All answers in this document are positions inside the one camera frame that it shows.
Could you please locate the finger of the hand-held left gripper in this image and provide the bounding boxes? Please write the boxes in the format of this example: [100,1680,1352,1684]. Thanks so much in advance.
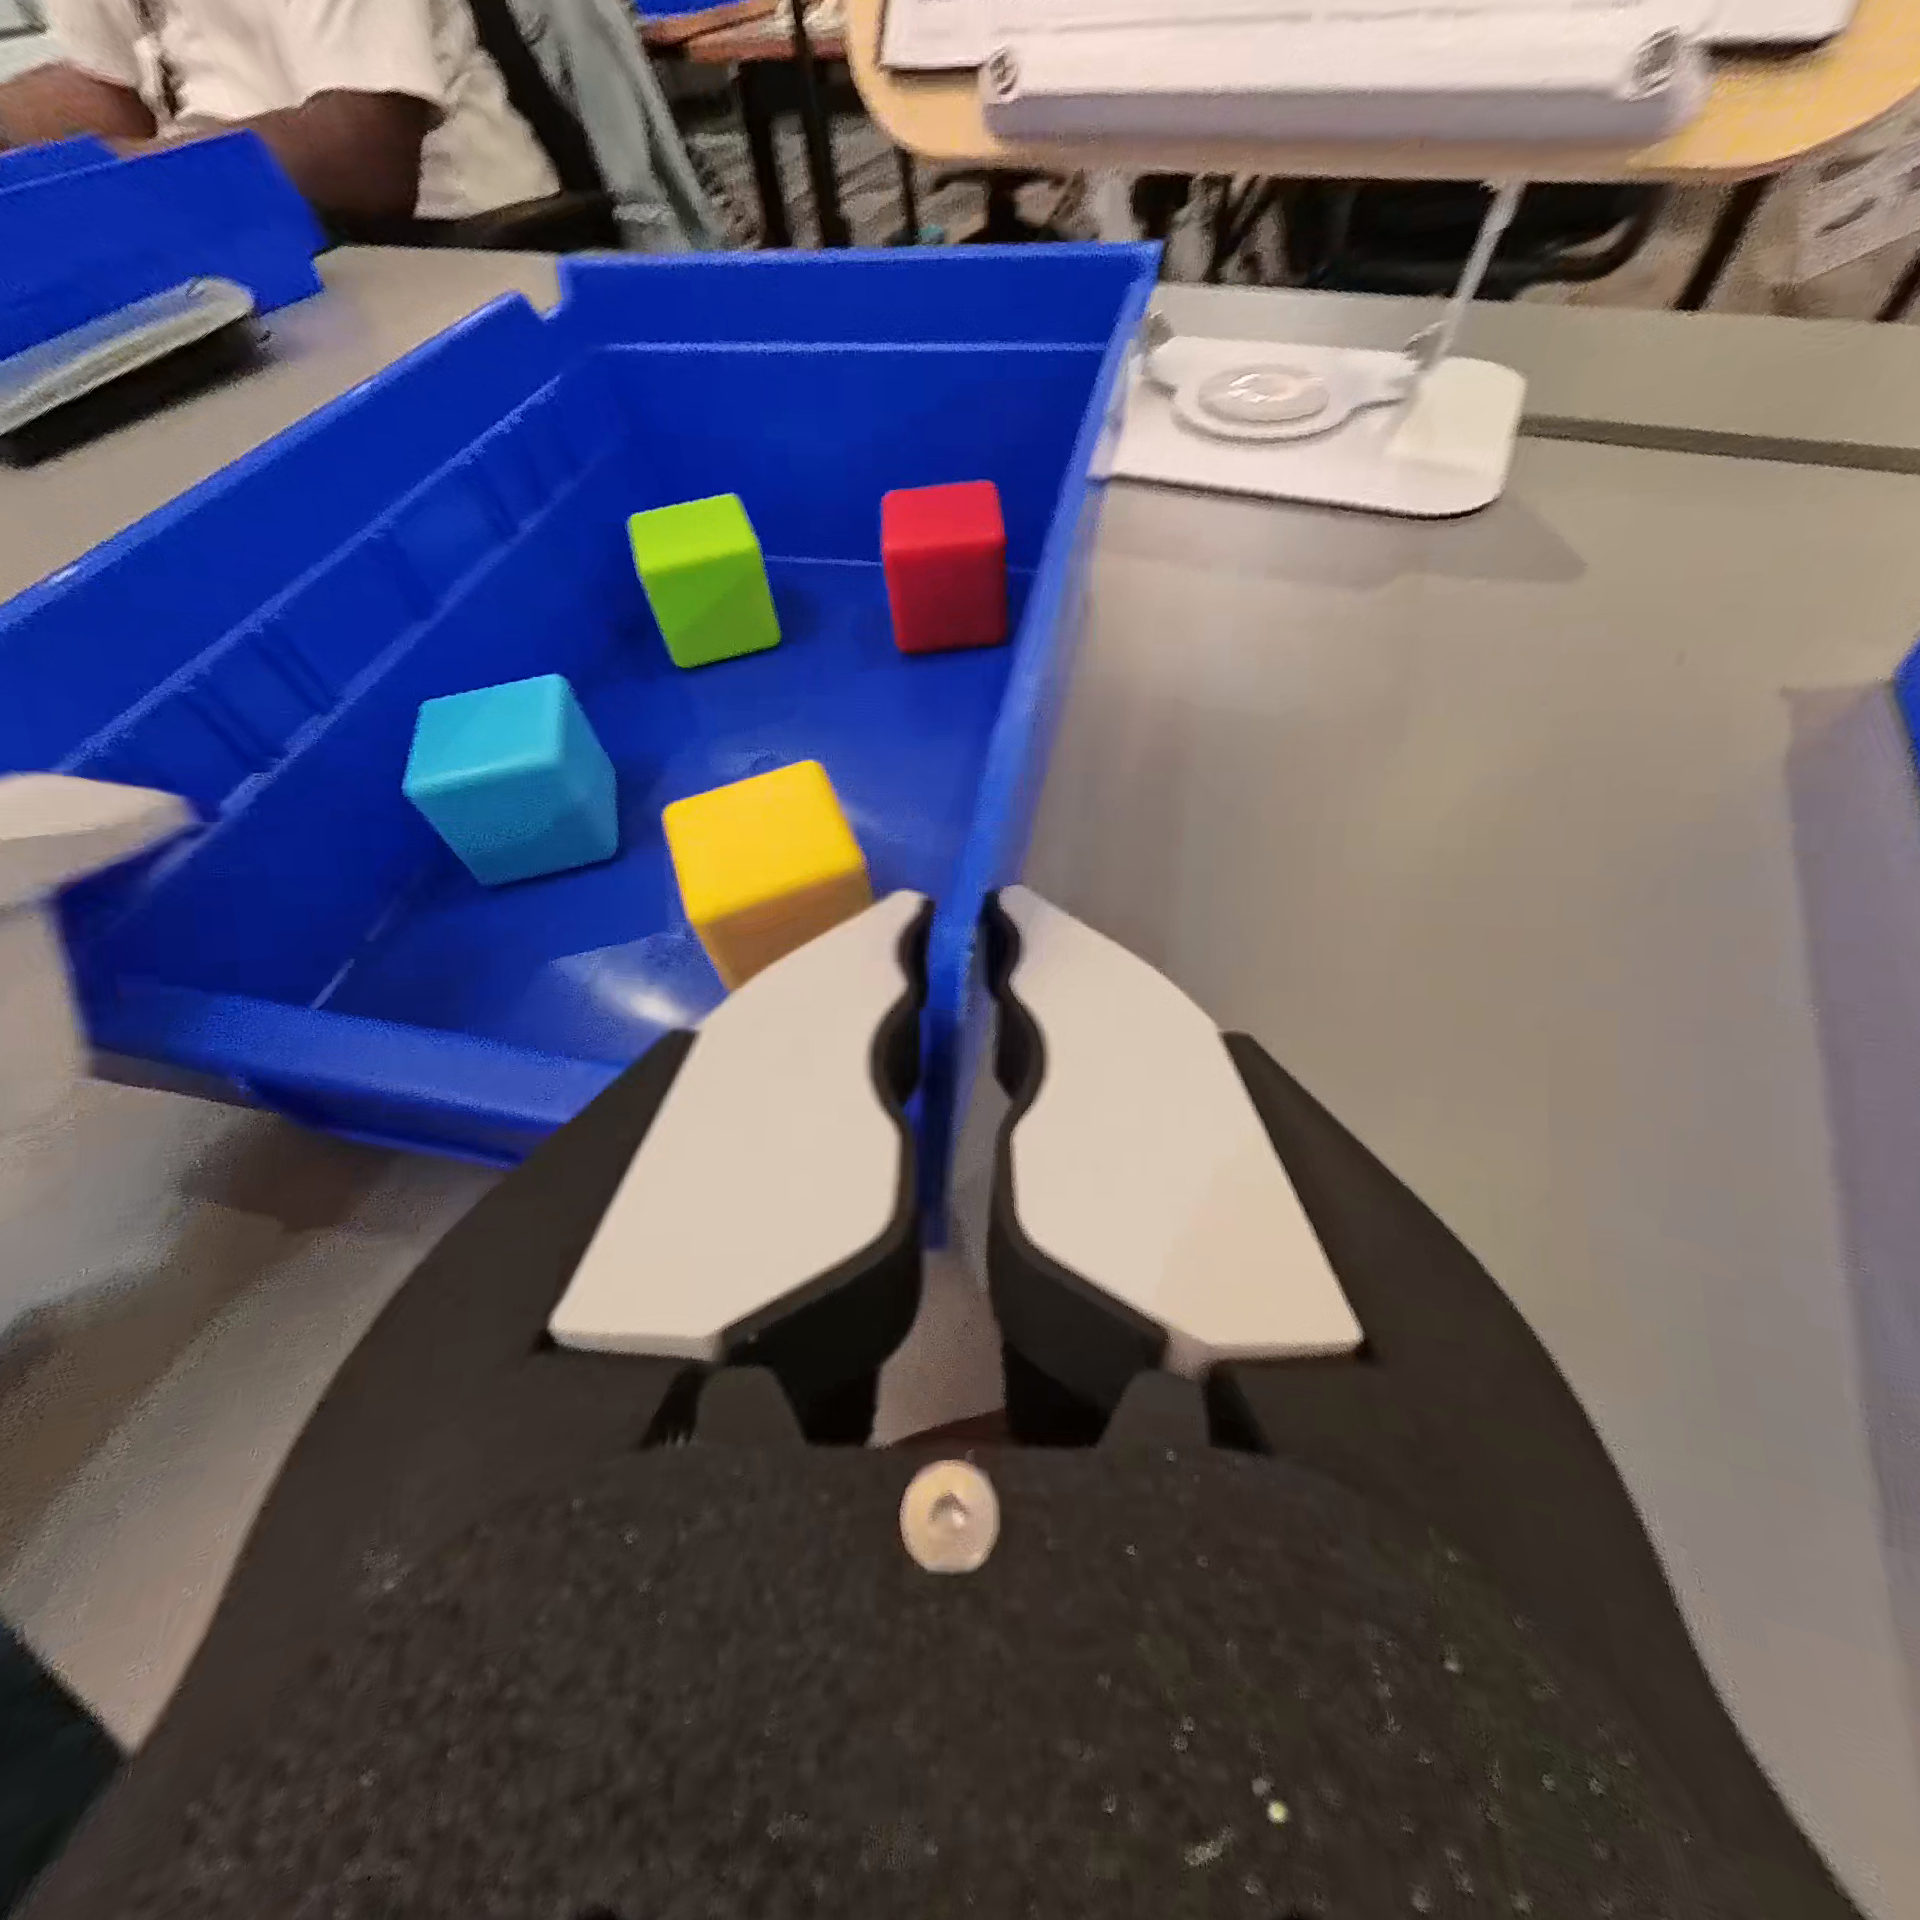
[0,905,92,1142]
[0,773,204,915]

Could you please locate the person's leg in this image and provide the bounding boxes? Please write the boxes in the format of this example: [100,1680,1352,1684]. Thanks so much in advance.
[0,1627,122,1893]

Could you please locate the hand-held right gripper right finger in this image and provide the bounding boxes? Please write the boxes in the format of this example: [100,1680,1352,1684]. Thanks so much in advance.
[974,885,1368,1451]

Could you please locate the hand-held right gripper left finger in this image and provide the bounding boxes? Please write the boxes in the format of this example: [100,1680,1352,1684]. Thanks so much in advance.
[545,889,936,1451]

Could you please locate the printed instruction sheet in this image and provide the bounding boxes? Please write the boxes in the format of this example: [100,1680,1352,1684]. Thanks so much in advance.
[876,0,1861,145]

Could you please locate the green cube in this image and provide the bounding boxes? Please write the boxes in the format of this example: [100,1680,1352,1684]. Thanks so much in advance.
[624,493,784,672]

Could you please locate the wooden board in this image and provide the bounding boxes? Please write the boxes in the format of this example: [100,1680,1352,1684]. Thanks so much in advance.
[843,0,1920,187]

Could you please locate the light blue cube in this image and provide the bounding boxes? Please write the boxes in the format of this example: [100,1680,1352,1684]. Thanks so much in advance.
[402,672,621,891]

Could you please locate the red cube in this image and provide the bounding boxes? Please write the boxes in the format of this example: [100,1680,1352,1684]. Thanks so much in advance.
[878,481,1009,657]

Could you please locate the printed paper sheet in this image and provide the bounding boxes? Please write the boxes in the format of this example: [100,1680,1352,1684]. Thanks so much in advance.
[1791,142,1920,325]

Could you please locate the yellow cube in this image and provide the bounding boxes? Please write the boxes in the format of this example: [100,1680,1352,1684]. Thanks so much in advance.
[659,759,876,993]

